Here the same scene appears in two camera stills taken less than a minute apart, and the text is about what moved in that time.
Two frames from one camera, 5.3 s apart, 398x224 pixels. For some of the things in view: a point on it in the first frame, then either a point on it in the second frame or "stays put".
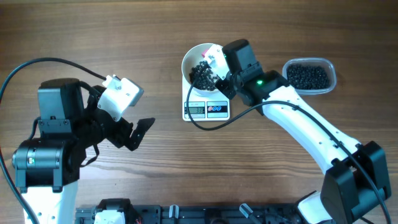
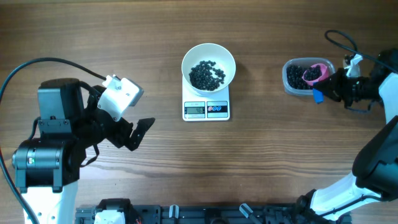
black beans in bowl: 201,76 stays put
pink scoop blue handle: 203,53 to 314,73
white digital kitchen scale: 204,106 stays put
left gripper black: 122,138 stays put
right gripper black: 228,91 to 333,84
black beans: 308,76 stays put
